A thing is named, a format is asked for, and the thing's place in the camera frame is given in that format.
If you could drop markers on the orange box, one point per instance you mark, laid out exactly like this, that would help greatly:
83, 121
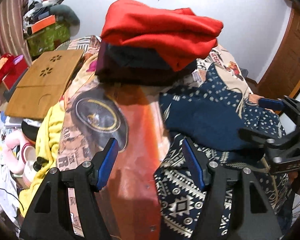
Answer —
41, 24

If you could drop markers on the striped brown curtain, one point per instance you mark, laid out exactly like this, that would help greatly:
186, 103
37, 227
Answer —
11, 28

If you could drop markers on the printed bed blanket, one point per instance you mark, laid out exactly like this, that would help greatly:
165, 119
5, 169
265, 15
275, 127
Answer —
149, 194

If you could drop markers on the pink plush toy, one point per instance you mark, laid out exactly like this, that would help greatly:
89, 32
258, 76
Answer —
12, 140

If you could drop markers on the yellow knitted blanket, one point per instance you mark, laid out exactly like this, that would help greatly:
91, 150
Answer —
47, 147

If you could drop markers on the red folded garment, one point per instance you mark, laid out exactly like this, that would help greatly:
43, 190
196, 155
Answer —
179, 36

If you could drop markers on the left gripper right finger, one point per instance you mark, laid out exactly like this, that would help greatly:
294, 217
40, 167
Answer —
235, 207

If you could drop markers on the grey neck pillow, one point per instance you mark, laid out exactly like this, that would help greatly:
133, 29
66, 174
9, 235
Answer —
65, 14

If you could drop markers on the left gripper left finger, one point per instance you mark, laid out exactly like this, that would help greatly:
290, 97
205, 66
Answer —
64, 206

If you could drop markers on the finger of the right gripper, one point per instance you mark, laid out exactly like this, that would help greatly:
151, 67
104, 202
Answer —
275, 105

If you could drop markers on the brown wooden door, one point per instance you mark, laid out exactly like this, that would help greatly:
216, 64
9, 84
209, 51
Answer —
283, 74

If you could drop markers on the red plush toy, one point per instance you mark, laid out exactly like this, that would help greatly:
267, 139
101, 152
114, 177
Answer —
6, 65

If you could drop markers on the dark folded clothes stack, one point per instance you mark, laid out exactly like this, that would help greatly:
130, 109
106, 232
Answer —
136, 66

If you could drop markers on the wooden folding lap desk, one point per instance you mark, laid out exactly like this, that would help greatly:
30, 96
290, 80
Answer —
43, 84

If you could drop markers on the navy patterned hooded garment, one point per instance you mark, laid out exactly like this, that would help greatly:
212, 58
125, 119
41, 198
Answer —
211, 115

